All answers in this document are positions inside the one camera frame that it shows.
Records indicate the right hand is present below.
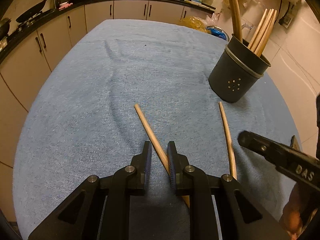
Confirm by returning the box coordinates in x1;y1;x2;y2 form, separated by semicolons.
279;183;319;239

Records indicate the blue towel table mat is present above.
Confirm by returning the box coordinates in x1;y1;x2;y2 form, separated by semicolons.
13;20;297;239

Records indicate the dark utensil holder cup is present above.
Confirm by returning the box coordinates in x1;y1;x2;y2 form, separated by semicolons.
208;36;271;103

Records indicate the clear glass beer mug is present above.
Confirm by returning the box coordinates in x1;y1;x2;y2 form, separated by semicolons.
241;20;254;34

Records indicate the blue plastic bag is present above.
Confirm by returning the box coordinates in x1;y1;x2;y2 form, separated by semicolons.
206;25;229;42

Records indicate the yellow plastic bag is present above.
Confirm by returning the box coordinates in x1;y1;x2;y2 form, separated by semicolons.
180;16;208;33

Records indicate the wooden cutting board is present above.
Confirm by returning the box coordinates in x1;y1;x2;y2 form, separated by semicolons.
184;0;216;10

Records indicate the black wok pan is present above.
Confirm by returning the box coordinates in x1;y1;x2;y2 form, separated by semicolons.
16;0;48;23

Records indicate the black power cable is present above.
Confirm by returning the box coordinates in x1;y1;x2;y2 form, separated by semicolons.
277;0;295;26

